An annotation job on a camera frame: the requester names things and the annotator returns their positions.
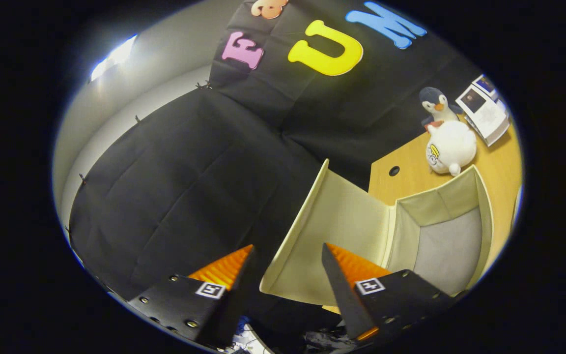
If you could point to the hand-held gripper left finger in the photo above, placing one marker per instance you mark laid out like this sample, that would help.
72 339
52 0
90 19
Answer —
234 305

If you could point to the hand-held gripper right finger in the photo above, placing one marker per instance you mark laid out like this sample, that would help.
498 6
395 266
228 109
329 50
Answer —
344 300

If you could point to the beige fabric storage box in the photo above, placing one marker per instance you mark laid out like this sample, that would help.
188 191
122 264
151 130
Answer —
342 216

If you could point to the dark crumpled shiny cloth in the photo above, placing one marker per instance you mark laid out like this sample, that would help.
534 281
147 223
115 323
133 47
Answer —
322 339

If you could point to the black backdrop cloth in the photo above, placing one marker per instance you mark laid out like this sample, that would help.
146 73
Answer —
189 187

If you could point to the white round plush toy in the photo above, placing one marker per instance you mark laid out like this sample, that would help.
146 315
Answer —
455 145

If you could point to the navy penguin plush toy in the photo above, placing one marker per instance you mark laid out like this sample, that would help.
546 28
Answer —
435 101

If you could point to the white book with portrait cover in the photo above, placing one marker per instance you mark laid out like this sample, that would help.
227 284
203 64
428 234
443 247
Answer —
489 115

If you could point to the book with blue cover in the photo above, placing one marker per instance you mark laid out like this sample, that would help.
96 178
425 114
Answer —
485 83

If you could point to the large ceiling light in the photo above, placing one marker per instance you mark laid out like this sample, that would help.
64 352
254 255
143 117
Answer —
113 56

